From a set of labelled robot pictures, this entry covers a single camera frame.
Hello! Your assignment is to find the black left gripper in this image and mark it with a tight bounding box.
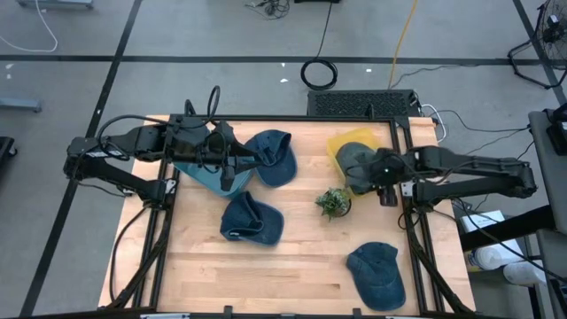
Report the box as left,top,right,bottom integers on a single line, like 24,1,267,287
201,120,263,192

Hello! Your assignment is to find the blue denim cap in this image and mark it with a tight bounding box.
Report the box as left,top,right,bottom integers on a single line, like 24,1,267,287
220,191,285,247
345,241,407,312
245,128,299,188

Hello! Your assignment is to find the green cloth cap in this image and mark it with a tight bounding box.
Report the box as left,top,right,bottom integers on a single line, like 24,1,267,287
335,142,382,197

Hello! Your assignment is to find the teal plastic bin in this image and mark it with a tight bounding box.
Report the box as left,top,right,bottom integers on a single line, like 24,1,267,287
172,132,256,199

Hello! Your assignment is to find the yellow plastic bin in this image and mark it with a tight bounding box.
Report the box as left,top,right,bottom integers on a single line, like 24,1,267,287
326,127,384,199

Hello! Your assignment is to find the potted succulent plant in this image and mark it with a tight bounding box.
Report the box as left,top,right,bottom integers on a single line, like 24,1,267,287
315,186,353,222

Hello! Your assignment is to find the black perforated computer case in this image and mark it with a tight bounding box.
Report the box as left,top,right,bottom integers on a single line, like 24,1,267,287
307,89,422,119

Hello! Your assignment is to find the white paper box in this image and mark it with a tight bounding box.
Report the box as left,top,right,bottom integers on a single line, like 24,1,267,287
460,210,506,234

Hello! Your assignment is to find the black stand beam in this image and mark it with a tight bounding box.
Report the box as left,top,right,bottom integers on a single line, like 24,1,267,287
458,205,557,253

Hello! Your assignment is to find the white paper roll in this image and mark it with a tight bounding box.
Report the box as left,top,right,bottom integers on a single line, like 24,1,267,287
467,241,526,272

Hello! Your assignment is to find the grey side table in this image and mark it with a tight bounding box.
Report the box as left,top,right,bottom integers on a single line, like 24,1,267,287
528,109,567,231

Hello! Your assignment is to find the white bundle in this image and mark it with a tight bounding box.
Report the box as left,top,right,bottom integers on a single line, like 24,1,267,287
502,261,547,286

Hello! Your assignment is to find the black device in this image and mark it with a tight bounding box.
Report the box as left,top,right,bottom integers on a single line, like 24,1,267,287
545,102,567,156

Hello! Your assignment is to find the black floor fan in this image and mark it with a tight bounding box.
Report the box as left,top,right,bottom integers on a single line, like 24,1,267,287
507,0,567,89

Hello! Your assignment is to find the grey metal stand foot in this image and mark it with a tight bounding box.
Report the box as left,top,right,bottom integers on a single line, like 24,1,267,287
0,97,43,114
16,0,95,11

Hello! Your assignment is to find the black aluminium rig frame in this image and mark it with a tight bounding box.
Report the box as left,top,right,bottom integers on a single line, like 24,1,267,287
104,99,478,319

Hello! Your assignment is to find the black coiled power cable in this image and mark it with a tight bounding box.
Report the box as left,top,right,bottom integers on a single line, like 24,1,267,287
299,0,338,91

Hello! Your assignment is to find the yellow power cable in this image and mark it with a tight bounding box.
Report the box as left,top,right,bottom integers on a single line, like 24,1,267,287
387,0,420,89

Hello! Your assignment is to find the black cable tangle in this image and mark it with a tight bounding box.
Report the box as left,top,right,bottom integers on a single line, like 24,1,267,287
245,0,291,21

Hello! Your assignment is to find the white floor cable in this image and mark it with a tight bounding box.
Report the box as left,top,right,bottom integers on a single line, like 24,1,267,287
0,0,59,53

